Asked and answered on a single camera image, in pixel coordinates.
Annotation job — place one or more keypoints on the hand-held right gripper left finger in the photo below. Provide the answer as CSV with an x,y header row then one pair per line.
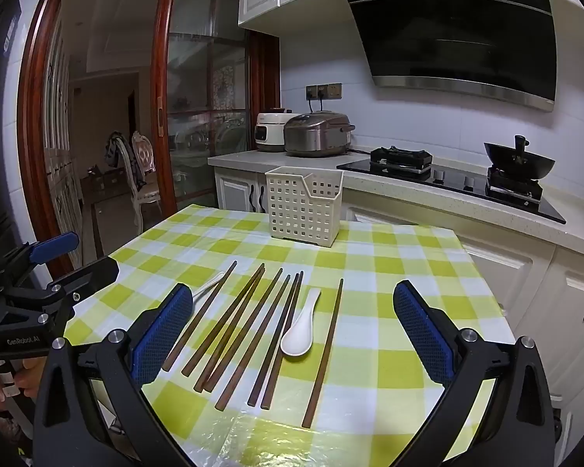
x,y
160,335

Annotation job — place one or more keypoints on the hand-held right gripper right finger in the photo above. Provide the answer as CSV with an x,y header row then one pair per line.
x,y
423,335

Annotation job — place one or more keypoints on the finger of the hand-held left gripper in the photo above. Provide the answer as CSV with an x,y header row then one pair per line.
x,y
53,245
92,275

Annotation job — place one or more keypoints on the white ceramic spoon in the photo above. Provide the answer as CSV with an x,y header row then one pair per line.
x,y
297,335
211,284

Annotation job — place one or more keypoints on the white plastic utensil basket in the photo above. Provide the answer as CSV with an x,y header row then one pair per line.
x,y
301,239

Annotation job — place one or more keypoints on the person's left hand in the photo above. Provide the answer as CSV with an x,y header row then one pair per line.
x,y
29,367

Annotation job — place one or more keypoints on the white panelled cabinet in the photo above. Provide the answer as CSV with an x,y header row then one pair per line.
x,y
61,180

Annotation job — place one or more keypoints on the brown wooden table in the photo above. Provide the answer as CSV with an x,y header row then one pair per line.
x,y
97,186

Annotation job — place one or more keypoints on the green white checked tablecloth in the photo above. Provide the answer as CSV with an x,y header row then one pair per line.
x,y
370,262

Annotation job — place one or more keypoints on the dark garment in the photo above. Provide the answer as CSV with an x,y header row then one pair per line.
x,y
111,151

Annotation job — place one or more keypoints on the white carved dining chair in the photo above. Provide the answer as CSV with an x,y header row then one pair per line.
x,y
143,175

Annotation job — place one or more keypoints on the black glass gas cooktop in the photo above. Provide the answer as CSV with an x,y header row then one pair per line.
x,y
457,180

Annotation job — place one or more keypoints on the cooktop knob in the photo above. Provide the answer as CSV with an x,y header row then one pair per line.
x,y
438,173
468,182

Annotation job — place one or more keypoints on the black burner grate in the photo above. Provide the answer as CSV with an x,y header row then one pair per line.
x,y
401,158
513,187

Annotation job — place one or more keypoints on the black wok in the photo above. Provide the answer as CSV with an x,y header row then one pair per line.
x,y
518,160

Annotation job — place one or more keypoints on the wooden framed glass sliding door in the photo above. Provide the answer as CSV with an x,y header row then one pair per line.
x,y
199,82

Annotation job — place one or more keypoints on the silver rice cooker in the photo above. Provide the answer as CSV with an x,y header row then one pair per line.
x,y
316,136

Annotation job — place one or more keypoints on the white rice cooker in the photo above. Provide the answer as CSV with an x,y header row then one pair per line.
x,y
270,131

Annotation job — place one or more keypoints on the black range hood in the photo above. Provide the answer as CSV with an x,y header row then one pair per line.
x,y
443,34

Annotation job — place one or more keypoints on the dark wooden door frame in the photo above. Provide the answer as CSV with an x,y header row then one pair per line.
x,y
29,107

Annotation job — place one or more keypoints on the wall socket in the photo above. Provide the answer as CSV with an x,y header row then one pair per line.
x,y
311,91
323,90
335,90

